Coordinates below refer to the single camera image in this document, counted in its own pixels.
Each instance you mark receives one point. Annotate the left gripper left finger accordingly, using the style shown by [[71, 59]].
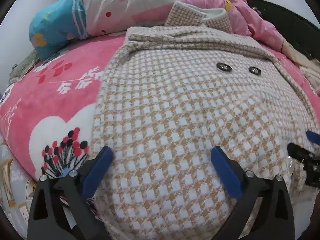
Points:
[[47, 219]]

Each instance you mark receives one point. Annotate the cream clothes pile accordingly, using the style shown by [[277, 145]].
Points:
[[309, 68]]

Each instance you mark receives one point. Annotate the black bed headboard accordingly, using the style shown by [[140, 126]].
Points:
[[303, 35]]

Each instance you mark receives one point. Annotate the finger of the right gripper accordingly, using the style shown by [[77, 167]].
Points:
[[308, 159], [313, 137]]

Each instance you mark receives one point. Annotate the grey green mat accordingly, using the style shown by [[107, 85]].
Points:
[[20, 70]]

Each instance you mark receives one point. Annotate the pink blue cartoon quilt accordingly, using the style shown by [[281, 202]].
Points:
[[55, 25]]

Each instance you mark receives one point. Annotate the grey patterned bed sheet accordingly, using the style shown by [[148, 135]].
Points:
[[17, 190]]

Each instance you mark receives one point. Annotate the beige white houndstooth coat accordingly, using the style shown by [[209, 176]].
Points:
[[168, 96]]

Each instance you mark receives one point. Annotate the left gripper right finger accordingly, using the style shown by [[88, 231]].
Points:
[[275, 218]]

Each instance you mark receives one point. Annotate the pink floral plush blanket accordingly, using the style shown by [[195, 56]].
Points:
[[47, 117]]

